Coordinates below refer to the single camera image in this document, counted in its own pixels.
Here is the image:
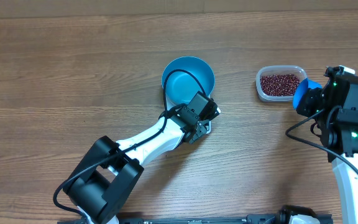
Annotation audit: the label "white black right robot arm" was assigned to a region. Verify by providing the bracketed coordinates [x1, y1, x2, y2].
[293, 65, 358, 223]

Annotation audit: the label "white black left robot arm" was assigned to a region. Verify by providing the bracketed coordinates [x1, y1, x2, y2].
[61, 91, 220, 223]

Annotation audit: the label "teal metal bowl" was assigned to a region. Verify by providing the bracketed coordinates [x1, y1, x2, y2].
[162, 56, 215, 105]

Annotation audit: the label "white digital kitchen scale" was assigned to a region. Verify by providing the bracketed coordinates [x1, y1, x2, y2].
[165, 94, 211, 134]

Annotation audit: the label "clear plastic container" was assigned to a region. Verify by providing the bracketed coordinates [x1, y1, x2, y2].
[255, 65, 308, 102]

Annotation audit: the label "red adzuki beans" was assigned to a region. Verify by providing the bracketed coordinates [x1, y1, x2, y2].
[260, 74, 300, 96]

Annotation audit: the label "blue plastic measuring scoop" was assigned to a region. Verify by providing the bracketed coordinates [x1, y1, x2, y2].
[293, 78, 322, 109]

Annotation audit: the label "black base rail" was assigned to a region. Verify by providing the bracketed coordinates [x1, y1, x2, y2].
[108, 205, 334, 224]

